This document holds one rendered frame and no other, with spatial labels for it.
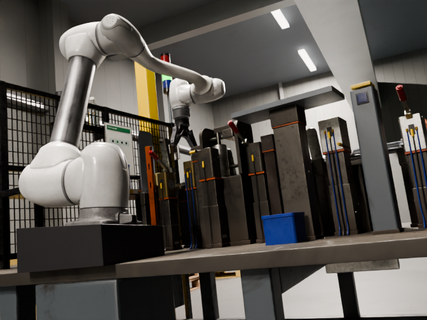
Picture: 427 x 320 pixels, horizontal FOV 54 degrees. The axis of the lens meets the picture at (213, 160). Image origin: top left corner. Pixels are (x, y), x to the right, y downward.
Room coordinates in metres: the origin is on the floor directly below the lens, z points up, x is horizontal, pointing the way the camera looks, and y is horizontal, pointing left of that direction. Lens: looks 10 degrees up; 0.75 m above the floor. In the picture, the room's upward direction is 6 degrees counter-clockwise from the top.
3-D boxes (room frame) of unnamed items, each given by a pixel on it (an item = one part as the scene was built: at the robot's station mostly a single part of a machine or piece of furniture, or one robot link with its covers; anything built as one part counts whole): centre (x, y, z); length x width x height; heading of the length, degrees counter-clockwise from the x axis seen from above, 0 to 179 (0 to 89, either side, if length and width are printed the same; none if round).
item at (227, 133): (1.70, -0.06, 0.95); 0.18 x 0.13 x 0.49; 58
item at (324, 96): (1.41, -0.27, 1.16); 0.37 x 0.14 x 0.02; 58
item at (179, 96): (2.07, 0.12, 1.47); 0.13 x 0.11 x 0.16; 73
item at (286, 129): (1.41, -0.27, 0.92); 0.10 x 0.08 x 0.45; 58
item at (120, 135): (2.45, 0.55, 1.30); 0.23 x 0.02 x 0.31; 148
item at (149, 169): (1.99, 0.31, 0.95); 0.03 x 0.01 x 0.50; 58
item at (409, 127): (1.35, -0.66, 0.88); 0.12 x 0.07 x 0.36; 148
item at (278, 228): (1.34, -0.20, 0.75); 0.11 x 0.10 x 0.09; 58
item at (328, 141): (1.49, -0.44, 0.90); 0.13 x 0.08 x 0.41; 148
